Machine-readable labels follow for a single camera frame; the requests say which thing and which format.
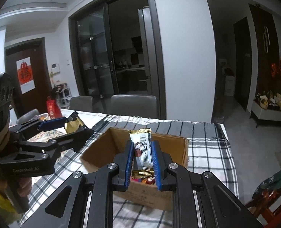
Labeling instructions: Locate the black gold snack packet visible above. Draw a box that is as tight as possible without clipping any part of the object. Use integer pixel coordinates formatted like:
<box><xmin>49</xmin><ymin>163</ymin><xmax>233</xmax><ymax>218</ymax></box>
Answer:
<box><xmin>64</xmin><ymin>111</ymin><xmax>86</xmax><ymax>134</ymax></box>

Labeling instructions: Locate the brown candy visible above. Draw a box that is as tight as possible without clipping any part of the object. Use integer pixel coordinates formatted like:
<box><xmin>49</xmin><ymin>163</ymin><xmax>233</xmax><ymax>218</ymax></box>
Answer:
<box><xmin>140</xmin><ymin>177</ymin><xmax>156</xmax><ymax>185</ymax></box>

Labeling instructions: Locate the white gold-ended snack bar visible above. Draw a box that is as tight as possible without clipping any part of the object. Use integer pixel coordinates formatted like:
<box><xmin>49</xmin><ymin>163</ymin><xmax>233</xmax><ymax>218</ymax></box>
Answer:
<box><xmin>129</xmin><ymin>128</ymin><xmax>154</xmax><ymax>179</ymax></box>

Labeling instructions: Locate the left hand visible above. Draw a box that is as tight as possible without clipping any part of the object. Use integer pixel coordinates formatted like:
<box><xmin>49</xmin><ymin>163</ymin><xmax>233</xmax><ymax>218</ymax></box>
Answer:
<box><xmin>17</xmin><ymin>178</ymin><xmax>32</xmax><ymax>197</ymax></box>

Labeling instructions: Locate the red gift bag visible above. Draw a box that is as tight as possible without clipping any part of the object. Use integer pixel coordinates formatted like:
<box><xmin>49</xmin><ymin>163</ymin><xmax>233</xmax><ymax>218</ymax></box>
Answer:
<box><xmin>46</xmin><ymin>96</ymin><xmax>63</xmax><ymax>119</ymax></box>

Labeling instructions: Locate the clear plastic food container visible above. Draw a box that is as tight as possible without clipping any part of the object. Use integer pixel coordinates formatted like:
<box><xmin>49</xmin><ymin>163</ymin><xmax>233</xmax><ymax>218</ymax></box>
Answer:
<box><xmin>16</xmin><ymin>109</ymin><xmax>49</xmax><ymax>124</ymax></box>

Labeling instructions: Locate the patterned floral tablecloth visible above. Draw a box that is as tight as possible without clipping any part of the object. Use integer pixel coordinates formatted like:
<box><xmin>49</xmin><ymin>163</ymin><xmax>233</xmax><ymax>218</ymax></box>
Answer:
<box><xmin>28</xmin><ymin>128</ymin><xmax>67</xmax><ymax>143</ymax></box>

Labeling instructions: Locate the grey dining chair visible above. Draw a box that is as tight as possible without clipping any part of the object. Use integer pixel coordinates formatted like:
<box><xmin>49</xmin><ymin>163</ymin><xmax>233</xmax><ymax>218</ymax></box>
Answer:
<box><xmin>110</xmin><ymin>94</ymin><xmax>159</xmax><ymax>118</ymax></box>
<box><xmin>69</xmin><ymin>96</ymin><xmax>93</xmax><ymax>112</ymax></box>

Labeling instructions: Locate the brown cardboard box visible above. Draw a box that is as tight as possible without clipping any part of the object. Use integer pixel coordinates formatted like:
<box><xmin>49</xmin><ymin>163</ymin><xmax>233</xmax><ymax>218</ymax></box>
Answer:
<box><xmin>80</xmin><ymin>127</ymin><xmax>190</xmax><ymax>211</ymax></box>

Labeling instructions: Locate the checkered white tablecloth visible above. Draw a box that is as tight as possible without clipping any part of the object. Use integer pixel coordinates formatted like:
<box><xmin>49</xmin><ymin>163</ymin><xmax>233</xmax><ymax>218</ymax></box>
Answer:
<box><xmin>17</xmin><ymin>112</ymin><xmax>239</xmax><ymax>227</ymax></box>

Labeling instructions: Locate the red fu door poster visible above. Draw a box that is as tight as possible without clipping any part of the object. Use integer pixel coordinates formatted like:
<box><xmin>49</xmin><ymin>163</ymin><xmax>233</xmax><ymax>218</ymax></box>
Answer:
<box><xmin>16</xmin><ymin>57</ymin><xmax>35</xmax><ymax>94</ymax></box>

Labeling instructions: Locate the red wooden chair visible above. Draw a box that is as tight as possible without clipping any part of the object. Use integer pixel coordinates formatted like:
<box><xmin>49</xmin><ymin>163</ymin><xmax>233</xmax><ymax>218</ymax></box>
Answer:
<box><xmin>244</xmin><ymin>182</ymin><xmax>281</xmax><ymax>226</ymax></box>

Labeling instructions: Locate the white low cabinet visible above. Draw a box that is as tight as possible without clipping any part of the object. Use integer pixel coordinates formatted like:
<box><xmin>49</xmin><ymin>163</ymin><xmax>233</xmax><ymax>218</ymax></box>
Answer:
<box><xmin>249</xmin><ymin>101</ymin><xmax>281</xmax><ymax>128</ymax></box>

